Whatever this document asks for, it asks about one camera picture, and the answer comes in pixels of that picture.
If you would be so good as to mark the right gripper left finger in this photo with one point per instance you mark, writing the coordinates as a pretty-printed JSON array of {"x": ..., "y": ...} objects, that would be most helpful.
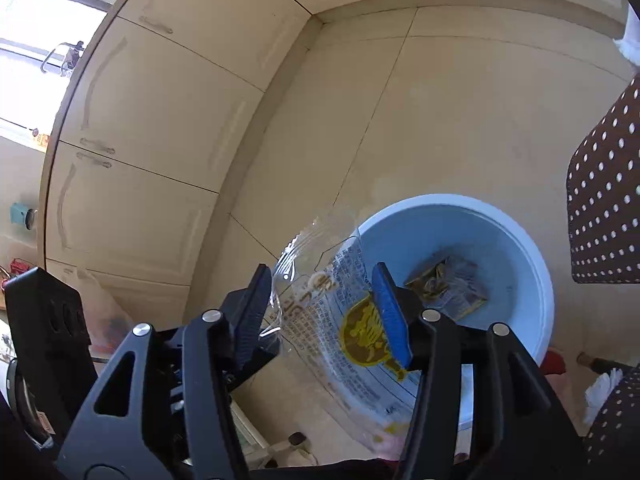
[{"x": 161, "y": 408}]

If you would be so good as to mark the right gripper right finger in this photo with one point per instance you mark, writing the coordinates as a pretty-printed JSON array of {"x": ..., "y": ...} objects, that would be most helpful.
[{"x": 483, "y": 409}]

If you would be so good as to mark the gold snack wrapper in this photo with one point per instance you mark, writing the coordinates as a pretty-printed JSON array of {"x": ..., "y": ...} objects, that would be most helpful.
[{"x": 450, "y": 286}]

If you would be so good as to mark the clear printed plastic bag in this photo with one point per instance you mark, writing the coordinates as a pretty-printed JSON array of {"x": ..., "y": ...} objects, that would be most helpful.
[{"x": 322, "y": 308}]

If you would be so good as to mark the light blue plastic bucket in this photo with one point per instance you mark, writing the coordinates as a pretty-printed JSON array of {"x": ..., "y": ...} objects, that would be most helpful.
[{"x": 461, "y": 256}]

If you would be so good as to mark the brown polka dot tablecloth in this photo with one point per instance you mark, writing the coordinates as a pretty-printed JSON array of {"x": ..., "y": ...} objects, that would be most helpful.
[{"x": 602, "y": 186}]

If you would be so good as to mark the chrome faucet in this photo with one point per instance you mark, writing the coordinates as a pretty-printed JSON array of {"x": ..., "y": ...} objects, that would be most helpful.
[{"x": 68, "y": 61}]

